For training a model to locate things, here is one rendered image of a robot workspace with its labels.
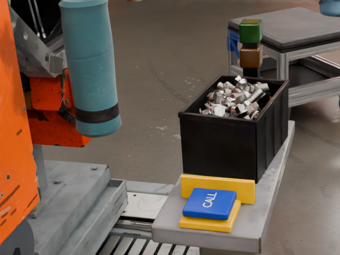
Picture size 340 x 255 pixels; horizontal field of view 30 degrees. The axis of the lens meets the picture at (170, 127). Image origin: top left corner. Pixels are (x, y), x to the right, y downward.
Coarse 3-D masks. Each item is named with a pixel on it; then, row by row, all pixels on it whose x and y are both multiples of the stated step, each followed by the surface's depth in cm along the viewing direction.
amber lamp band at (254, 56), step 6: (258, 48) 122; (240, 54) 123; (246, 54) 123; (252, 54) 122; (258, 54) 122; (240, 60) 124; (246, 60) 123; (252, 60) 123; (258, 60) 122; (240, 66) 124; (246, 66) 124; (252, 66) 123; (258, 66) 123
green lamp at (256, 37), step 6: (240, 24) 121; (246, 24) 120; (252, 24) 120; (258, 24) 120; (240, 30) 121; (246, 30) 121; (252, 30) 120; (258, 30) 120; (240, 36) 121; (246, 36) 121; (252, 36) 121; (258, 36) 121; (240, 42) 122; (246, 42) 122; (252, 42) 121; (258, 42) 121
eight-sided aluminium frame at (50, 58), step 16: (16, 16) 109; (16, 32) 109; (32, 32) 114; (16, 48) 118; (32, 48) 115; (48, 48) 120; (64, 48) 128; (32, 64) 122; (48, 64) 121; (64, 64) 127
